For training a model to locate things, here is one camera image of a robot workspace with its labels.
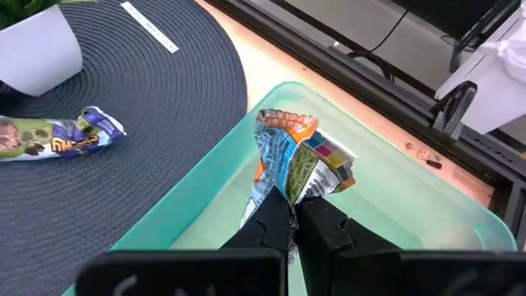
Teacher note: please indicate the black floor stand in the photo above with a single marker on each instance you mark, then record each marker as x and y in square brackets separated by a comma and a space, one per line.
[452, 16]

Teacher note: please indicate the white straw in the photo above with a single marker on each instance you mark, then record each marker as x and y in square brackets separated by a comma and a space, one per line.
[150, 28]

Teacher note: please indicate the green plant in white pot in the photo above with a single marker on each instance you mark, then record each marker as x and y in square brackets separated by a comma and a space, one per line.
[37, 53]

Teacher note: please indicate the teal translucent plastic bin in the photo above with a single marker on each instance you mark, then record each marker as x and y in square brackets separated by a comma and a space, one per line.
[390, 197]

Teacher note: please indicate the white trash bin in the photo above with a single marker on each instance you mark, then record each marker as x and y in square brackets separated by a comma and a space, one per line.
[501, 94]

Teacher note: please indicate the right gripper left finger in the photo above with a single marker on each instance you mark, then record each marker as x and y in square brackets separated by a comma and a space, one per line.
[263, 230]

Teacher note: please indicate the blue orange granola bar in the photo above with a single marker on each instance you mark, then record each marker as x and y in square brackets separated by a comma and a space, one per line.
[287, 144]

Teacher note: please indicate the dark round woven placemat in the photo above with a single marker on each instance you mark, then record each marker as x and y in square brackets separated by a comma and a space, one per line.
[144, 123]

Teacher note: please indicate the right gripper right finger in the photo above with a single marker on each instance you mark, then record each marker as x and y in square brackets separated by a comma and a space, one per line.
[328, 238]

